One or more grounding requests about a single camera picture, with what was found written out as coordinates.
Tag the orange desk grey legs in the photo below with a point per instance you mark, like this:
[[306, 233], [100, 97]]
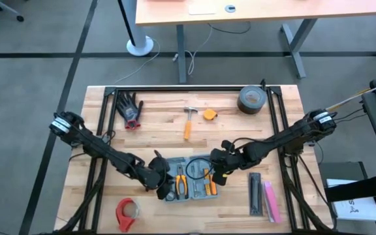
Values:
[[273, 11]]

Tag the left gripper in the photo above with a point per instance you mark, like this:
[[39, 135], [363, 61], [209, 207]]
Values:
[[153, 176]]

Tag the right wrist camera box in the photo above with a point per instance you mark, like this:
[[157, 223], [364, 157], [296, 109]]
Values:
[[224, 181]]

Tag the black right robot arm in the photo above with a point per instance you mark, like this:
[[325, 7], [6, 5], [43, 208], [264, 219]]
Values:
[[282, 138]]

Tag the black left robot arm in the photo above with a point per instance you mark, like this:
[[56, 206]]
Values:
[[103, 150]]

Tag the black work glove red cuff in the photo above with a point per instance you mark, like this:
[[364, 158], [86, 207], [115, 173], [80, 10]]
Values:
[[128, 109]]

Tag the black aluminium rig frame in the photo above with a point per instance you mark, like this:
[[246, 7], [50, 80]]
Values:
[[191, 88]]

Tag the yellow tape measure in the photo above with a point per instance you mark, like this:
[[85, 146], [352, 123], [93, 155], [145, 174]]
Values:
[[209, 114]]

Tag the white pad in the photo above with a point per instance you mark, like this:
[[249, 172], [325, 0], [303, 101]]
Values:
[[202, 9]]

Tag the white paper sheet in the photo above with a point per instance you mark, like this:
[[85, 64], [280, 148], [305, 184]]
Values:
[[361, 210]]

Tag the pole with round white base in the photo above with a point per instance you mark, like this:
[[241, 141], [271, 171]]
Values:
[[139, 45]]

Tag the dark grey box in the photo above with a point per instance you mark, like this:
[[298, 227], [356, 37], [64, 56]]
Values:
[[341, 169]]

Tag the yellow black pliers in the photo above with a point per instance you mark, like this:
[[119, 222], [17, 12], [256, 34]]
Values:
[[181, 172]]

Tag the red tape dispenser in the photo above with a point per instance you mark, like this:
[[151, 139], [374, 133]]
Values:
[[121, 212]]

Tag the black duct tape roll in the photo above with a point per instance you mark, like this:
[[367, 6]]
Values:
[[240, 102]]

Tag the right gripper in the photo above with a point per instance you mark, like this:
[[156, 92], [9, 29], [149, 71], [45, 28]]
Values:
[[227, 160]]

